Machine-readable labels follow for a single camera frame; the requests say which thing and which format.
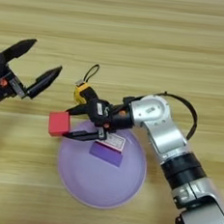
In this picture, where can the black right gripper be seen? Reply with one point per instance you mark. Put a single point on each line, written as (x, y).
(121, 116)

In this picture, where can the yellow black tape measure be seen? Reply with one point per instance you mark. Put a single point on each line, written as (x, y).
(81, 93)

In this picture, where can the purple box with white label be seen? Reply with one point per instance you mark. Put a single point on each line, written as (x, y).
(106, 153)

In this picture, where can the purple round plate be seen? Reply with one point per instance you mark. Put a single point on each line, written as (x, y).
(100, 180)

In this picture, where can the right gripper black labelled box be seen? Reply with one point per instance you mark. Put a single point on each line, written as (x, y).
(99, 111)

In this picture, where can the red rectangular block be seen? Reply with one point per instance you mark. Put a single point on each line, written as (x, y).
(59, 124)

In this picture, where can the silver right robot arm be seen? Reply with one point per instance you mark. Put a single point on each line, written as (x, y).
(162, 125)

